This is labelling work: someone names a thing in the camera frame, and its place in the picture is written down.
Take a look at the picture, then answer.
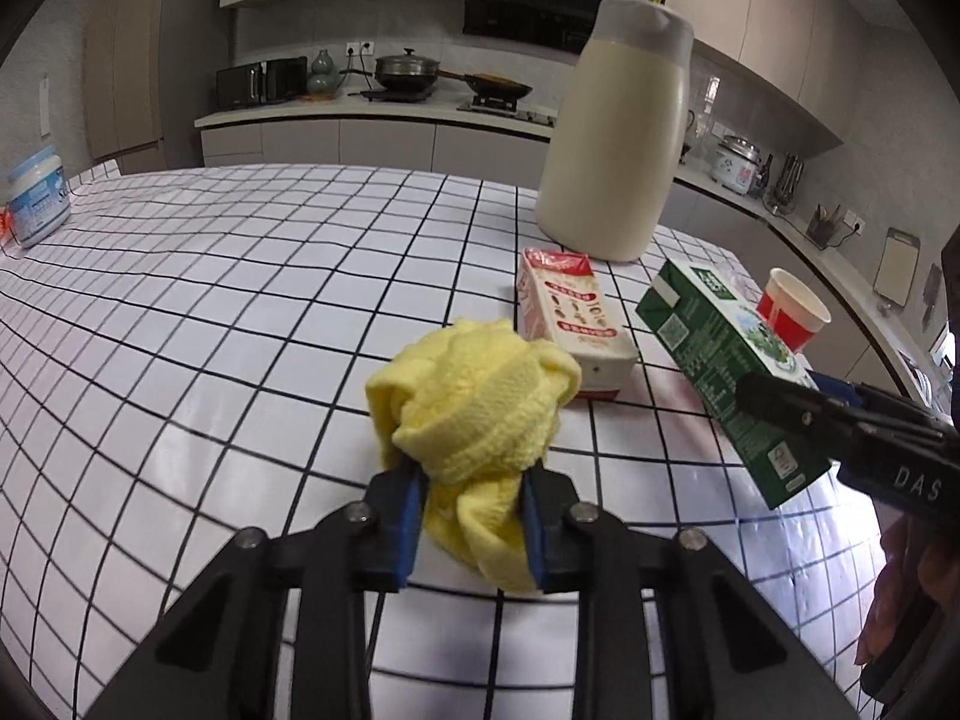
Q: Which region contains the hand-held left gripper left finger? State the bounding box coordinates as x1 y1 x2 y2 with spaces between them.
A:
120 461 430 720

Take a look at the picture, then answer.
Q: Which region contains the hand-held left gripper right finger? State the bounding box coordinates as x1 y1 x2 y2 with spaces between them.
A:
519 465 848 720

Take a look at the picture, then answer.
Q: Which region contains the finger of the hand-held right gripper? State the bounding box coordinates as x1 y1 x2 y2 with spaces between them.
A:
812 371 960 437
733 371 880 460

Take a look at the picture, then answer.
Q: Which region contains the red paper cup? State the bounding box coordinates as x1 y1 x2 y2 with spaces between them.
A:
754 266 833 353

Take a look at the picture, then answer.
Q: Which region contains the green milk carton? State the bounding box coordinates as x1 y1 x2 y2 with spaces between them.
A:
636 256 835 511

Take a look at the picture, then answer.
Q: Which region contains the yellow cloth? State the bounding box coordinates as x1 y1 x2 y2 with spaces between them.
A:
365 317 584 595

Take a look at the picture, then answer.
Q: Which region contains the red and white carton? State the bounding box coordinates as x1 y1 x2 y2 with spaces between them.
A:
516 246 640 402

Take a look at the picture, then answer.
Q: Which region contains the person's right hand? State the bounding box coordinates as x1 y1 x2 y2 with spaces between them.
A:
855 523 960 668

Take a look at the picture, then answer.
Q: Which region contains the steel kitchen sink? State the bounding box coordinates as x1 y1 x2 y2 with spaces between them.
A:
896 349 953 398

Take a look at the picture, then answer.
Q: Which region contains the black cleaver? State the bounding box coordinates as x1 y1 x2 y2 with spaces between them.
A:
921 265 944 331

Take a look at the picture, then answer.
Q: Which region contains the white cutting board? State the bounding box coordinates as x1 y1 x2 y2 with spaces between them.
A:
872 227 921 307

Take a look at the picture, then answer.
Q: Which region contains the dark utensil holder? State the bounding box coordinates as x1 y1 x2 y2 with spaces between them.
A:
806 202 845 250

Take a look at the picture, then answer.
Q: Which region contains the metal utensil rack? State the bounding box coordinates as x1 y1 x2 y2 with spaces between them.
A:
766 154 805 215

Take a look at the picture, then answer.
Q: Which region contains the white rice cooker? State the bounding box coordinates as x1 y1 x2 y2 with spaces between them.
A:
705 133 762 196

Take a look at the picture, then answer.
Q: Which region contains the white tiled kitchen island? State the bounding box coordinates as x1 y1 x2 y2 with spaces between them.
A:
0 163 901 720

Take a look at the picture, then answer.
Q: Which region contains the cream thermos jug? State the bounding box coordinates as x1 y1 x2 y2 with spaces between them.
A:
534 0 695 265

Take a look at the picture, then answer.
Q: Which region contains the black gas stove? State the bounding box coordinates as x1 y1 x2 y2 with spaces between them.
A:
360 86 560 127

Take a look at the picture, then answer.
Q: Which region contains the black wok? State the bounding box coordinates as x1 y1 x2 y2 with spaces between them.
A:
439 69 535 102

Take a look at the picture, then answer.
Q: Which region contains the black pot with lid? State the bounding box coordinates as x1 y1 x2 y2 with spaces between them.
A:
373 47 440 95

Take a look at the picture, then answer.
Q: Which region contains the green ceramic vase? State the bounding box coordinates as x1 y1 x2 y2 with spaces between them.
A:
307 49 338 100

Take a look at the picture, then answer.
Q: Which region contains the black microwave oven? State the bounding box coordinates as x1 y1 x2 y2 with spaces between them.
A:
216 56 310 110

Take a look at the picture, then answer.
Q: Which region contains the black range hood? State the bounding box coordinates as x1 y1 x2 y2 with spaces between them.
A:
461 0 668 53

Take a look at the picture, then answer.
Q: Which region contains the white jar blue label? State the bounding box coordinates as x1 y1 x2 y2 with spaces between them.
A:
6 146 72 250

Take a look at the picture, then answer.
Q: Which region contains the beige tall cabinet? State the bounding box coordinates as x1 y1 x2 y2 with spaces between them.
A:
81 0 233 175

